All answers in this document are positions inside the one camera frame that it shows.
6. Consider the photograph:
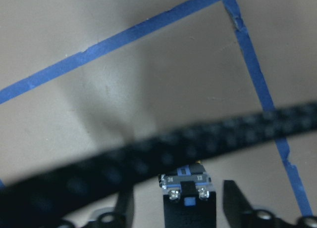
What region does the yellow push button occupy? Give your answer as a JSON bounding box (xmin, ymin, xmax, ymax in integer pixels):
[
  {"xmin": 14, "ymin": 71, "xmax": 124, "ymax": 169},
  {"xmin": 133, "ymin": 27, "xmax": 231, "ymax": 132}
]
[{"xmin": 158, "ymin": 162, "xmax": 217, "ymax": 228}]

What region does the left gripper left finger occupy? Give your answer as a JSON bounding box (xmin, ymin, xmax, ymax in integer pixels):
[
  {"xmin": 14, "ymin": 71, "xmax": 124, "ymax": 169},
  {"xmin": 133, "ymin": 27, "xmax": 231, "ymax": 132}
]
[{"xmin": 59, "ymin": 188, "xmax": 136, "ymax": 228}]

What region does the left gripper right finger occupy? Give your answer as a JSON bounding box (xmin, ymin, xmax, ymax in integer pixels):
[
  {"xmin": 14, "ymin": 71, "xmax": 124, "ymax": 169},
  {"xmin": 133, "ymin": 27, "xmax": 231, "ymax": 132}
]
[{"xmin": 222, "ymin": 180, "xmax": 317, "ymax": 228}]

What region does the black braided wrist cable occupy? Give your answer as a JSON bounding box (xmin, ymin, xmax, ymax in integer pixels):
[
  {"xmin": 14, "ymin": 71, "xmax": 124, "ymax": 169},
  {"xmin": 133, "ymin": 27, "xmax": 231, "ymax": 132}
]
[{"xmin": 0, "ymin": 103, "xmax": 317, "ymax": 228}]

